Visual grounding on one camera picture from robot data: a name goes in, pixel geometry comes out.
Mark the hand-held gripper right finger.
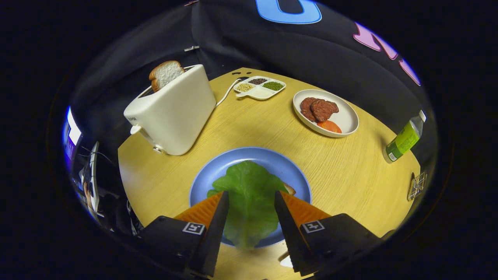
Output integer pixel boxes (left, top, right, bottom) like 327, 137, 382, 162
274, 190, 382, 277

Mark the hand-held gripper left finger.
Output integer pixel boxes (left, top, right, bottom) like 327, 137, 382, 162
139, 191, 230, 278

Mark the green lettuce leaf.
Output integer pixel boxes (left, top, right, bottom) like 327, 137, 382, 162
207, 160, 289, 249

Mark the white bread slice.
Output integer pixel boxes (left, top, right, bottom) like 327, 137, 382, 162
149, 60, 186, 93

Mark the blue round plate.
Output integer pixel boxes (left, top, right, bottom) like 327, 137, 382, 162
189, 147, 312, 249

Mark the red tomato slice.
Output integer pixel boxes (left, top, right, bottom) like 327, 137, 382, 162
317, 120, 343, 134

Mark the white toaster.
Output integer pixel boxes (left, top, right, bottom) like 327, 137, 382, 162
123, 64, 217, 156

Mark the brown meat patty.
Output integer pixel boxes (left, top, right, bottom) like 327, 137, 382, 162
300, 97, 319, 122
310, 99, 339, 123

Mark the white round plate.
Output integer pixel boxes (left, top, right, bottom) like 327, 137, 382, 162
293, 89, 359, 138

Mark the white divided dish with grains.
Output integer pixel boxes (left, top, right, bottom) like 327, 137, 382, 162
233, 76, 287, 101

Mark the green label plastic bottle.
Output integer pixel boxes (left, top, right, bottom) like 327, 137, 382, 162
382, 110, 427, 164

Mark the lit screen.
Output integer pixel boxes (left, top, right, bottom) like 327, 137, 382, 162
62, 106, 82, 160

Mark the black backdrop cloth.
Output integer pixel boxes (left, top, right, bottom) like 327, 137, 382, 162
70, 0, 432, 156

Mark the white toaster cable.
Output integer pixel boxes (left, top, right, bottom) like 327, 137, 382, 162
215, 78, 242, 107

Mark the metal wire holder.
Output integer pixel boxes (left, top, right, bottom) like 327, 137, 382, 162
407, 171, 428, 201

